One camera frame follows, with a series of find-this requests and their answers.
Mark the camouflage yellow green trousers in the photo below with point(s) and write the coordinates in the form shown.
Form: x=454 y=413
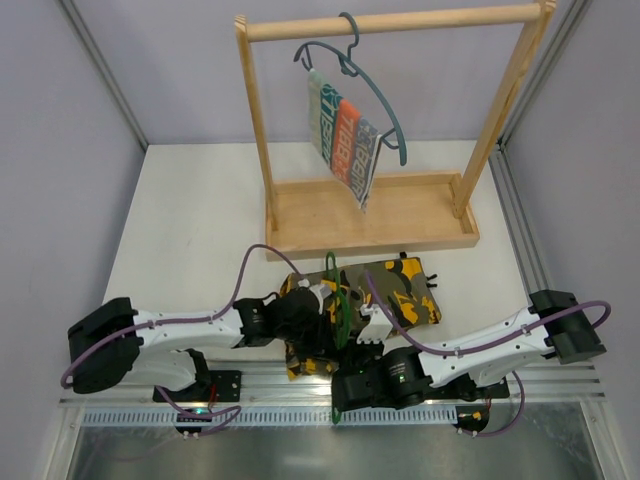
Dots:
x=405 y=289

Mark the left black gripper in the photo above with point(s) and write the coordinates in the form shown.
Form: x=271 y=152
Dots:
x=320 y=340

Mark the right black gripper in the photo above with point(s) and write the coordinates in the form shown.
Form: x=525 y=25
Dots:
x=355 y=353

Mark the slotted grey cable duct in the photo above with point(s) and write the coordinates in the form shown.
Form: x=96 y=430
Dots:
x=270 y=416

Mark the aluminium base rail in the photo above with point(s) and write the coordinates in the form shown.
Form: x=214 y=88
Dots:
x=266 y=383

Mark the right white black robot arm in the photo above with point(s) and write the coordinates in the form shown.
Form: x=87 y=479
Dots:
x=472 y=367

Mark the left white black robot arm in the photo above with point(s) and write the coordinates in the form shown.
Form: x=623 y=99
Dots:
x=119 y=344

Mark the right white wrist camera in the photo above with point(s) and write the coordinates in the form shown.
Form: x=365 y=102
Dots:
x=378 y=327

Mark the patterned folded garment on hanger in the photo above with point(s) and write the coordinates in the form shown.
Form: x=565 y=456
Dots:
x=346 y=141

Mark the green wire hanger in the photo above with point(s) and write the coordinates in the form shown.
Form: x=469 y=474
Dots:
x=342 y=306

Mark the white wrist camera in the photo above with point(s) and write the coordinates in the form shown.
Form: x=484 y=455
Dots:
x=378 y=327
x=321 y=290

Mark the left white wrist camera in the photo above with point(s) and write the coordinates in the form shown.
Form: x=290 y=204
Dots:
x=321 y=290

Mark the wooden clothes rack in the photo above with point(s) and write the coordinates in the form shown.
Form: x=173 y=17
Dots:
x=417 y=211

